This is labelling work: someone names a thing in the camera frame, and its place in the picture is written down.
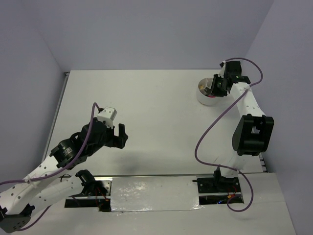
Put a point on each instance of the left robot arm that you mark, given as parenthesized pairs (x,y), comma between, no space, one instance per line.
(35,192)

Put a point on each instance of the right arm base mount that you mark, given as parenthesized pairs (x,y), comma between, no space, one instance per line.
(217,189)

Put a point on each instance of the silver foil sheet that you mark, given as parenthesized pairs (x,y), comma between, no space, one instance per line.
(153,194)

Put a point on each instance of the white round divided organizer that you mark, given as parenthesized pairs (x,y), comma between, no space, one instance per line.
(203,97)

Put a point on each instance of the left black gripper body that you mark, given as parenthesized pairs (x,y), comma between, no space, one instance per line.
(107,140)

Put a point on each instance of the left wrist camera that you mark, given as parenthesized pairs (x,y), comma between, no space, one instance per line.
(107,115)

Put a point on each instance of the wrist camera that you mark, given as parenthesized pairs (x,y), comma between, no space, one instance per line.
(222,65)
(107,115)

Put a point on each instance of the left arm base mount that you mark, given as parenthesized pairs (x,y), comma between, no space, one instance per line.
(98,197)

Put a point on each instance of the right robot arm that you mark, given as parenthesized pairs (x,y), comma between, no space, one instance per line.
(252,134)

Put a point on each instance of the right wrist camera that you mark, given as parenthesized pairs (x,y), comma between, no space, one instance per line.
(222,65)

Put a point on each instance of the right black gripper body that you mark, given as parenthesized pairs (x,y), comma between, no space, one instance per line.
(218,88)

